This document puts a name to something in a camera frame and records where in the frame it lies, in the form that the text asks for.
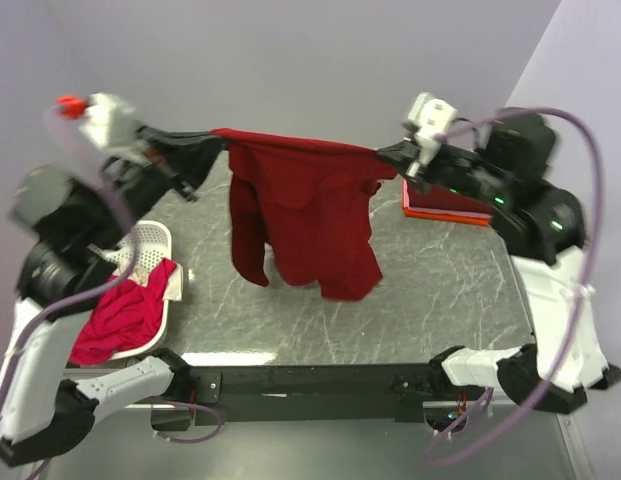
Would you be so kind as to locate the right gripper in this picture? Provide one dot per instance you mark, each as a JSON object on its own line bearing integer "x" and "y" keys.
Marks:
{"x": 400, "y": 154}

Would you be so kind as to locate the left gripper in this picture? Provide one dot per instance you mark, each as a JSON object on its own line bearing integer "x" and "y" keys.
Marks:
{"x": 174, "y": 156}

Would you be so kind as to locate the red t-shirt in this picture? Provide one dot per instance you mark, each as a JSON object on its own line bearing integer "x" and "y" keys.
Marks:
{"x": 308, "y": 201}

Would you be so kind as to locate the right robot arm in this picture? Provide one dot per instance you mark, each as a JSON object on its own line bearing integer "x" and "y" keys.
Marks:
{"x": 549, "y": 243}

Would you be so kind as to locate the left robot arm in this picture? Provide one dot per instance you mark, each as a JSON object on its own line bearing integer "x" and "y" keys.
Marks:
{"x": 43, "y": 414}

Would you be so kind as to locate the folded maroon t-shirt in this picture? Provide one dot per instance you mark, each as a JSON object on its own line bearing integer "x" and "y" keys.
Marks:
{"x": 439, "y": 200}

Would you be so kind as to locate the white laundry basket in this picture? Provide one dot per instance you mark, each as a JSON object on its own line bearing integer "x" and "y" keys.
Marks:
{"x": 151, "y": 235}

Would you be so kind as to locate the beige t-shirt in basket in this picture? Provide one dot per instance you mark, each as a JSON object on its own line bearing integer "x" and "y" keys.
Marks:
{"x": 155, "y": 268}

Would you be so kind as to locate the pink t-shirt in basket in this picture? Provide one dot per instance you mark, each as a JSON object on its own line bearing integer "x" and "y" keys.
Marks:
{"x": 126, "y": 317}

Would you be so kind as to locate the black base beam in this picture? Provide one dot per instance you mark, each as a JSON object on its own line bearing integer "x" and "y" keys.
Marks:
{"x": 329, "y": 392}

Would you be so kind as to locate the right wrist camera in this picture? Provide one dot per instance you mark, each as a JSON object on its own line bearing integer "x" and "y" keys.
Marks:
{"x": 428, "y": 120}

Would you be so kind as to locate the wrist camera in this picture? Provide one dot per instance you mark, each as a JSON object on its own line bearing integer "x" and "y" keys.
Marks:
{"x": 428, "y": 120}
{"x": 107, "y": 121}

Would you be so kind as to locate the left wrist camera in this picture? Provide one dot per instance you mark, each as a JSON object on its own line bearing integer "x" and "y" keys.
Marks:
{"x": 107, "y": 121}

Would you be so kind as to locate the aluminium rail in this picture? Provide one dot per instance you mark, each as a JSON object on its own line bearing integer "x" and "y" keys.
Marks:
{"x": 154, "y": 403}

